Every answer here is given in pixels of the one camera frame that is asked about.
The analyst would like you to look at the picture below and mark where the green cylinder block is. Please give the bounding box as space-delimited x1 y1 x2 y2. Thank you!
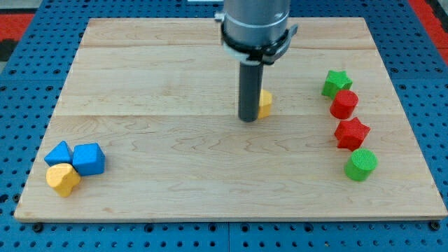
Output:
344 148 378 181

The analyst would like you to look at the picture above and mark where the light wooden board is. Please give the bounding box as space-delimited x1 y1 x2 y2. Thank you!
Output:
15 17 447 223

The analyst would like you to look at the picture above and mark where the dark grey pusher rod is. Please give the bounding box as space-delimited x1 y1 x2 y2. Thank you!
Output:
238 63 263 123

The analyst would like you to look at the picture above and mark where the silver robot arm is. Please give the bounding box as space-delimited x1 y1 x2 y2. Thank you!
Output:
215 0 298 122

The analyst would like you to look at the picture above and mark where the green star block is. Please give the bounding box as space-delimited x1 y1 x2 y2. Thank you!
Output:
321 70 353 99

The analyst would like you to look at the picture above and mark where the red star block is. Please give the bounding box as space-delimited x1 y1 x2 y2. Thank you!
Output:
334 117 370 151

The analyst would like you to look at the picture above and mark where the red cylinder block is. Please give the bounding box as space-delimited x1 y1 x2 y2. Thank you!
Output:
330 90 358 120

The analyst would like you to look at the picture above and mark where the blue triangle block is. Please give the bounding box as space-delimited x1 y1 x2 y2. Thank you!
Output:
44 141 73 167

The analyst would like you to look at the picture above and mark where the yellow hexagon block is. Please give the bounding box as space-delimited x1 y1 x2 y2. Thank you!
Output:
258 89 272 119

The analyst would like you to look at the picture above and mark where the black and white clamp ring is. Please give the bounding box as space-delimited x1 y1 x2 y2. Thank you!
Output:
214 12 299 67

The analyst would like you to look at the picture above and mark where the yellow heart block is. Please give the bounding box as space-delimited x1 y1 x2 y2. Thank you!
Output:
45 163 81 197

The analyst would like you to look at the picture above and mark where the blue cube block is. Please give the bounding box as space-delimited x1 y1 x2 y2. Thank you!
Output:
72 143 105 176

